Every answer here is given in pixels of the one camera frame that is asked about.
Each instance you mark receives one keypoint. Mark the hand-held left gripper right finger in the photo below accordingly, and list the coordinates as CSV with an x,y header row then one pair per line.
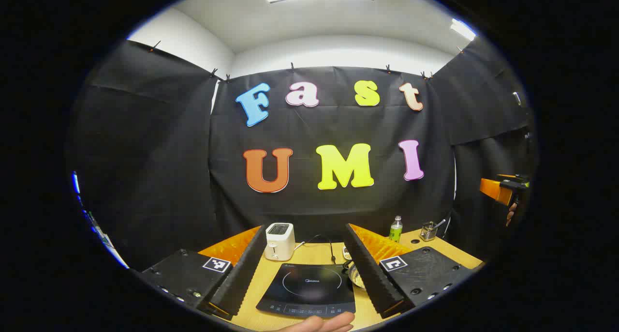
x,y
370,274

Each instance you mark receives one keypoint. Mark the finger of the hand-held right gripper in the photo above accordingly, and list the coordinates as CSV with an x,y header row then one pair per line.
x,y
495,189

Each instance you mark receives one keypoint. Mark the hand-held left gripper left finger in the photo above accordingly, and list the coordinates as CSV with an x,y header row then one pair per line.
x,y
244,274

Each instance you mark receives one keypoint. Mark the black induction cooktop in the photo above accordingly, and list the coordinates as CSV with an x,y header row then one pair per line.
x,y
304,293

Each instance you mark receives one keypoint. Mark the white toaster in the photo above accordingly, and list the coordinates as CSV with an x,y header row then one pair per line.
x,y
279,245

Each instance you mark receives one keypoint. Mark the green label drink bottle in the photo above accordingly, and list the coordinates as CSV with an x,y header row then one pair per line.
x,y
396,231

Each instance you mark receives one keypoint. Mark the black backdrop cloth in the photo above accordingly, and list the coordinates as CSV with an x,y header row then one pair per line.
x,y
309,128

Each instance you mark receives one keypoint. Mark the small ceiling light panel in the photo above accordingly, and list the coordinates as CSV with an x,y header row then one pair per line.
x,y
463,29

